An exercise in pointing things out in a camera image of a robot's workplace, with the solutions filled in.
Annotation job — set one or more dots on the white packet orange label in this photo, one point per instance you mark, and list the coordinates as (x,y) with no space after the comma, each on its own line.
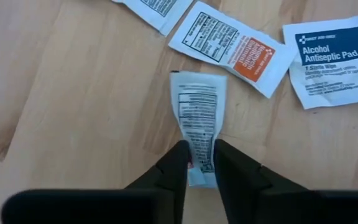
(216,40)

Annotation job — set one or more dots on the white packet red print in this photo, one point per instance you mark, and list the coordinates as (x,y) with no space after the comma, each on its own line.
(160,9)
(197,109)

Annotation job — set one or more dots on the white packet blue label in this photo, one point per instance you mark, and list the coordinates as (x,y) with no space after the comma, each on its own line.
(331,62)

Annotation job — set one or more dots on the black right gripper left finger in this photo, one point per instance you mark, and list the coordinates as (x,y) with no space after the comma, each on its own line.
(172,174)

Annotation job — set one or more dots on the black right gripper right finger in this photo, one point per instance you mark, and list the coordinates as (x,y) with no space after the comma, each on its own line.
(238,180)

